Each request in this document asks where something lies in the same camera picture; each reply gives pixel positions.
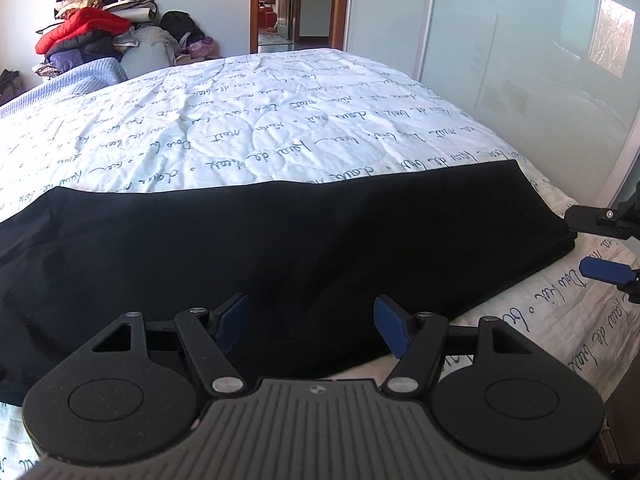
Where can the grey bundled garment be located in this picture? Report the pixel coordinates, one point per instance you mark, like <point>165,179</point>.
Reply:
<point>156,49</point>

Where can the pile of assorted clothes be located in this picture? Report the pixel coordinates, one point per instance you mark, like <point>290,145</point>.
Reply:
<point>127,31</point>

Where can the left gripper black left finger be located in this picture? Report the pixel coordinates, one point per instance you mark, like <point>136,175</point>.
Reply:
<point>137,387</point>

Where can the blue striped bed sheet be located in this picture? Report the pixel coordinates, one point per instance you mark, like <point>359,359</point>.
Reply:
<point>79,81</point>

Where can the white quilt with blue script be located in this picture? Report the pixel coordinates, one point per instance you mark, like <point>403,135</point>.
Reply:
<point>316,117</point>

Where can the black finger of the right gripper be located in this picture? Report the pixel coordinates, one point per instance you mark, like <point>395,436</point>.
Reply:
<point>621,222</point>
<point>620,275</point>

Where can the frosted glass wardrobe door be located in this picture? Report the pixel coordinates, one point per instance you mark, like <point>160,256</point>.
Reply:
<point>557,79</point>

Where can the black pants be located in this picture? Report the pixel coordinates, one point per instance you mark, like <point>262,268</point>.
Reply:
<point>312,258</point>

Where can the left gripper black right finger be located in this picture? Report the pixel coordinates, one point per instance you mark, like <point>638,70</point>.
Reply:
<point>489,389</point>

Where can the dark bag on floor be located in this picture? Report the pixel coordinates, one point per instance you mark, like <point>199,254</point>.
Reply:
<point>11,85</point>

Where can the red jacket on pile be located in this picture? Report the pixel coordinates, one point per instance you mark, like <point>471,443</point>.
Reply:
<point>80,23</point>

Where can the brown wooden door frame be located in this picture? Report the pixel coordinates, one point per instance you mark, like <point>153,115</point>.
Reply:
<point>338,25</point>

